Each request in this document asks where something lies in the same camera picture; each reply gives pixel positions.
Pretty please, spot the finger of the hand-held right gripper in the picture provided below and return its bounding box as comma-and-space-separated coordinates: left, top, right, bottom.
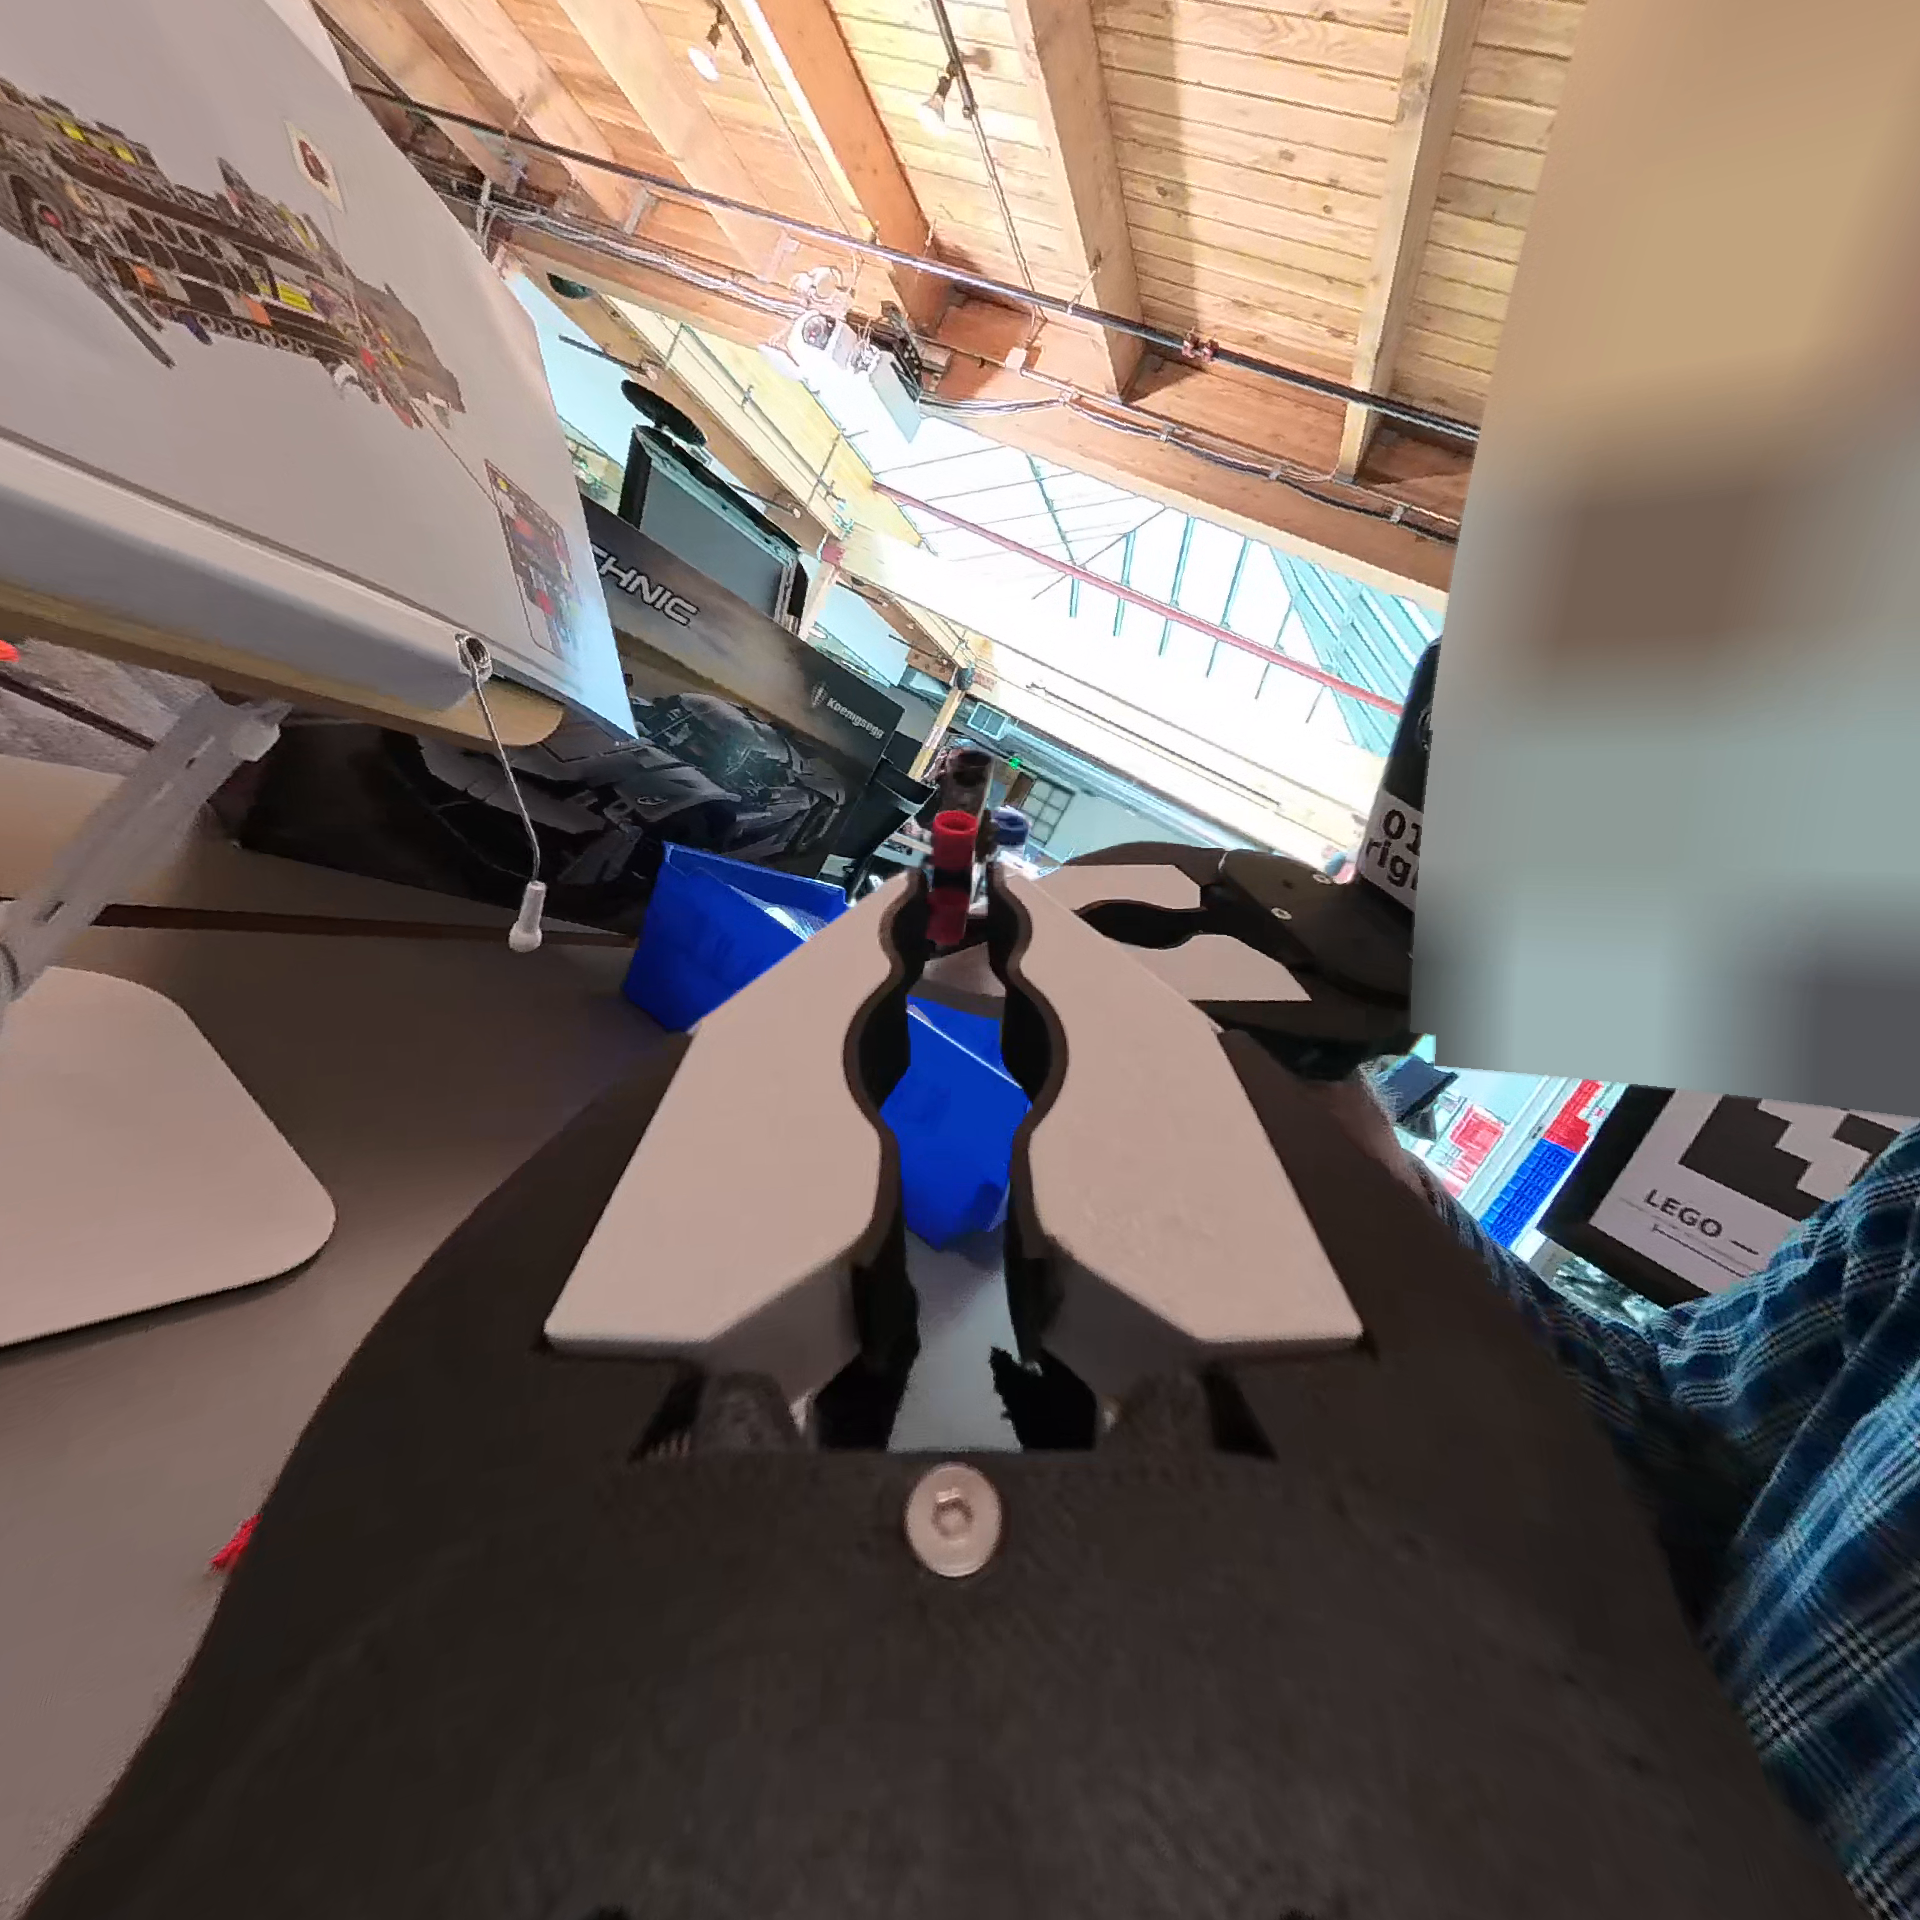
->
1031, 863, 1223, 959
1141, 934, 1318, 1008

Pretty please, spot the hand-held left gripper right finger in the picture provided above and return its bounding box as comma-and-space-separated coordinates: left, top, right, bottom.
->
981, 871, 1367, 1450

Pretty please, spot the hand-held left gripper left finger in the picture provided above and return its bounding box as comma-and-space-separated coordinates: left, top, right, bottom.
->
541, 871, 920, 1450

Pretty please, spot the small lego subassembly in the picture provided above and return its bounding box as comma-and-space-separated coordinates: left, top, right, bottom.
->
917, 746, 1038, 948

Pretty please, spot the person's right forearm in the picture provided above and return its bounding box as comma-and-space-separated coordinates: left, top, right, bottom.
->
1423, 1117, 1920, 1915

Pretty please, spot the black lego set box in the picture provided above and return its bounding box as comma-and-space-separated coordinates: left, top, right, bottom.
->
240, 494, 920, 937

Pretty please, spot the lego instruction booklet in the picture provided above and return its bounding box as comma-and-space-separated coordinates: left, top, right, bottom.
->
0, 0, 643, 741

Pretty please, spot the blue plastic bin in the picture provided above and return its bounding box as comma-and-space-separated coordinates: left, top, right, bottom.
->
622, 843, 1033, 1253

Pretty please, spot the shelf of red and blue bins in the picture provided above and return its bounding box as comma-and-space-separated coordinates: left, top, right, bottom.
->
1401, 1069, 1630, 1255

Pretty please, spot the white page holder clip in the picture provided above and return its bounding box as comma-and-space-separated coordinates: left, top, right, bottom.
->
455, 637, 546, 959

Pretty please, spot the framed marker sign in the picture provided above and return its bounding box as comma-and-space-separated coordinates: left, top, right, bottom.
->
1536, 1082, 1920, 1311

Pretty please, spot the black monitor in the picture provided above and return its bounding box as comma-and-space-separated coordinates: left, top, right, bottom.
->
622, 426, 812, 624

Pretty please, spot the white book stand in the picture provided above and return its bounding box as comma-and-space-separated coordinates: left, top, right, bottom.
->
0, 585, 579, 1353

